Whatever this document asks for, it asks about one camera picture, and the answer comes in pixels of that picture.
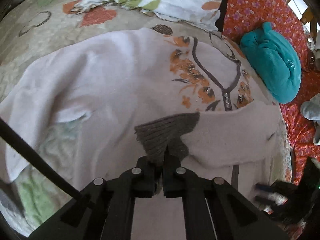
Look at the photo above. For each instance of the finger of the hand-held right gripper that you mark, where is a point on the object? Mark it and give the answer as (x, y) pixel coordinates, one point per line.
(265, 188)
(266, 201)

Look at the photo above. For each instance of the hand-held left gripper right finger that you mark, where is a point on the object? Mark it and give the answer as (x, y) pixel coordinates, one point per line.
(172, 177)

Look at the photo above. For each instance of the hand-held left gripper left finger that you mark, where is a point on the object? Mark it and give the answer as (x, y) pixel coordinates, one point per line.
(147, 177)

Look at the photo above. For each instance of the white floral print sweater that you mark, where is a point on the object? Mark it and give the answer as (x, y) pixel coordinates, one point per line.
(100, 80)

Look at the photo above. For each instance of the grey cloth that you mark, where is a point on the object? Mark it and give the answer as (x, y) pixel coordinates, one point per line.
(312, 111)

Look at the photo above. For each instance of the black rod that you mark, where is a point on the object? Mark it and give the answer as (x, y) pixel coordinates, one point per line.
(32, 155)

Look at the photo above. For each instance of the teal cloth bundle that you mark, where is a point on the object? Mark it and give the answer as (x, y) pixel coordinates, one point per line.
(272, 62)

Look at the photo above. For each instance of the wooden chair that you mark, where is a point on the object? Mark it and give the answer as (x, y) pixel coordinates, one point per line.
(308, 17)

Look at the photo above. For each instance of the heart pattern quilt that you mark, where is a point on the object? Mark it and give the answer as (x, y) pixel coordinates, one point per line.
(37, 37)

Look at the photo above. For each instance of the red floral pillow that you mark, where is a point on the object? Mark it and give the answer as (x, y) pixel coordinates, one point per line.
(252, 7)

